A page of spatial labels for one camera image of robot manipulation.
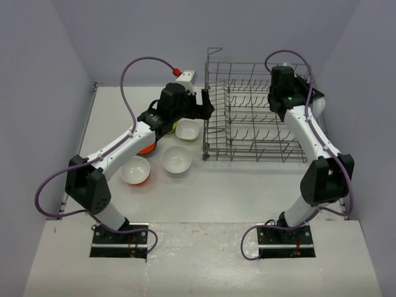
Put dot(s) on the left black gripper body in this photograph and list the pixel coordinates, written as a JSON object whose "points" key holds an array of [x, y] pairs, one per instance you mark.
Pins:
{"points": [[189, 109]]}

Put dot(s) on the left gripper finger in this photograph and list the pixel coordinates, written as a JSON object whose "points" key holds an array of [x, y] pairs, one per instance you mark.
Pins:
{"points": [[205, 97], [205, 112]]}

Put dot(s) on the grey wire dish rack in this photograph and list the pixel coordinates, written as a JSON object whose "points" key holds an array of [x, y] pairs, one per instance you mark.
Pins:
{"points": [[242, 126]]}

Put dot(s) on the white round bowl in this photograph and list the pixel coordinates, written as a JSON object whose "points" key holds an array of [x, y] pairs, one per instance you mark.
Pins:
{"points": [[176, 160]]}

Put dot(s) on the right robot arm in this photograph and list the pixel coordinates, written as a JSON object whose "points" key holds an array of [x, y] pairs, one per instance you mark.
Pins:
{"points": [[328, 177]]}

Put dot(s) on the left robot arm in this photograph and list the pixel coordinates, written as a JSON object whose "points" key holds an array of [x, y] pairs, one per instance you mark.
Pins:
{"points": [[87, 182]]}

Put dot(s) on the lime green bowl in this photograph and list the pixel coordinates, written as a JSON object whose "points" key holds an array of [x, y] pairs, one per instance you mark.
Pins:
{"points": [[172, 130]]}

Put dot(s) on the white square bowl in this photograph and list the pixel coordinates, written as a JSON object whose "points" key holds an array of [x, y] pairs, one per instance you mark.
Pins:
{"points": [[187, 130]]}

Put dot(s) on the white bowl orange outside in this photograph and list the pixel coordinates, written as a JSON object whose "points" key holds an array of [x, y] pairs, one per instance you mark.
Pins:
{"points": [[136, 171]]}

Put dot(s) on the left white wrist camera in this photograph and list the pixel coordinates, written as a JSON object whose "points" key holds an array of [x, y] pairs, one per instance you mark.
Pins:
{"points": [[187, 79]]}

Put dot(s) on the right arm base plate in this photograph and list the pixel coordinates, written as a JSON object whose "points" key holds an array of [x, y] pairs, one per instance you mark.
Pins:
{"points": [[279, 244]]}

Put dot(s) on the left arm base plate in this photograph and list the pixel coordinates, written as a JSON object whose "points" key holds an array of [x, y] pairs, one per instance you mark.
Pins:
{"points": [[111, 245]]}

